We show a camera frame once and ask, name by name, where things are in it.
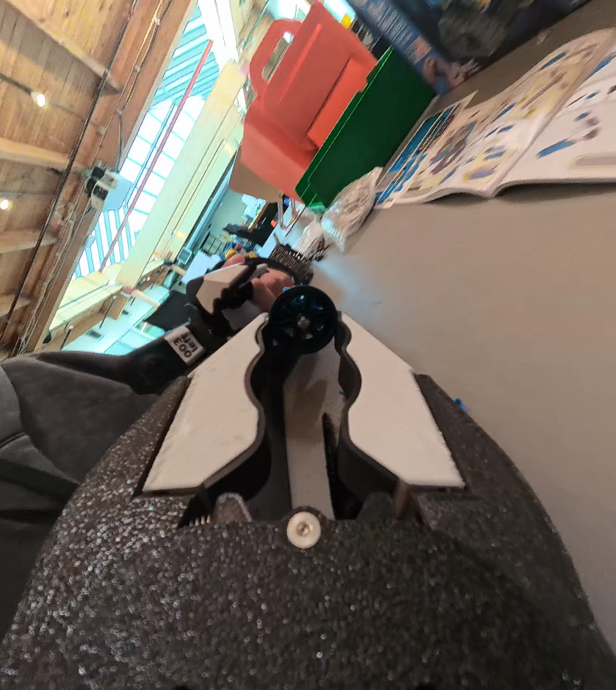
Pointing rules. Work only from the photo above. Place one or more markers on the black wheel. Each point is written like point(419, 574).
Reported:
point(308, 302)

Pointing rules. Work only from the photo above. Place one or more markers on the open instruction booklet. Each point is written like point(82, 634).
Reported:
point(582, 135)

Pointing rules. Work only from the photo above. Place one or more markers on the clear plastic bag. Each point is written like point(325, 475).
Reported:
point(351, 210)
point(316, 237)

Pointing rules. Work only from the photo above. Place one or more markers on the dark blue toy box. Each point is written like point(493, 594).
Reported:
point(448, 32)

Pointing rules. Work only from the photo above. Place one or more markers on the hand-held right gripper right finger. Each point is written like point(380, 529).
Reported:
point(394, 426)

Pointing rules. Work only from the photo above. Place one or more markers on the blue sticker sheet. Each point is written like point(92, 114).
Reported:
point(421, 145)

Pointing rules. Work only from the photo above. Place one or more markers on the large green bin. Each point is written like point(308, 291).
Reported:
point(367, 135)

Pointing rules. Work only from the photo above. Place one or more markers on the red bin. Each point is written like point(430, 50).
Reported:
point(286, 135)

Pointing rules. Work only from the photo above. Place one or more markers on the person's left hand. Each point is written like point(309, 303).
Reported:
point(273, 285)

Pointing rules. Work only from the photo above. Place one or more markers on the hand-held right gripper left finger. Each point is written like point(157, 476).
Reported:
point(211, 420)

